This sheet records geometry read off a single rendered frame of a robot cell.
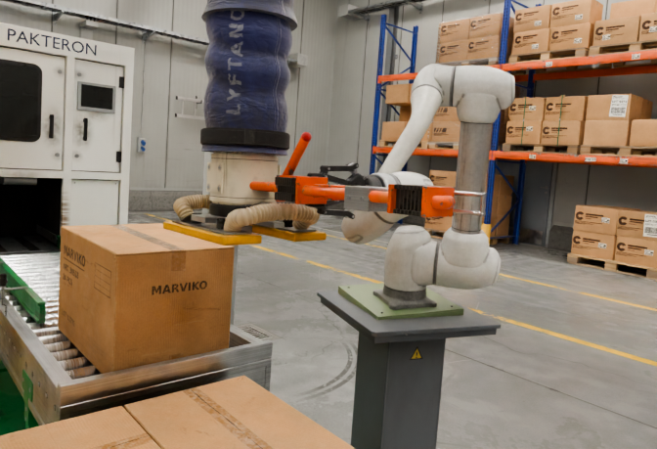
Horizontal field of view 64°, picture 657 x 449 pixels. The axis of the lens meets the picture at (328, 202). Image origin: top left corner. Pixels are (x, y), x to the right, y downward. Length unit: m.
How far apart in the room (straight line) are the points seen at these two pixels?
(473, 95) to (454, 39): 8.19
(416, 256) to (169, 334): 0.86
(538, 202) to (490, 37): 3.03
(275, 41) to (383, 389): 1.22
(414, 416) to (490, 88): 1.15
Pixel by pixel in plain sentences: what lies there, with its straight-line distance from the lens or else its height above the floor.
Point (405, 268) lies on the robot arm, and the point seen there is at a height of 0.91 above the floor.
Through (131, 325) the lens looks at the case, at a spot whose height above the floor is 0.73.
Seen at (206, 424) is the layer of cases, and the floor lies 0.54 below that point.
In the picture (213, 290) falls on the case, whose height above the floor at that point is 0.81.
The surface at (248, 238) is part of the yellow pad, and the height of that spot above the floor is 1.08.
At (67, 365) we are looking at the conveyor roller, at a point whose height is 0.54.
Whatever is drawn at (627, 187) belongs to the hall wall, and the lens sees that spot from 9.73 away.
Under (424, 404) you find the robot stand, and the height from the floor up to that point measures 0.42.
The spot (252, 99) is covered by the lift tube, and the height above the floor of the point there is 1.40.
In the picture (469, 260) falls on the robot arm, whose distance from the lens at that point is 1.86.
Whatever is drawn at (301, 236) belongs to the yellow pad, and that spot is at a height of 1.08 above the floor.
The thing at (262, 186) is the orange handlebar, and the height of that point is 1.20.
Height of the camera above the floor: 1.27
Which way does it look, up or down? 5 degrees down
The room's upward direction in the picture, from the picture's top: 4 degrees clockwise
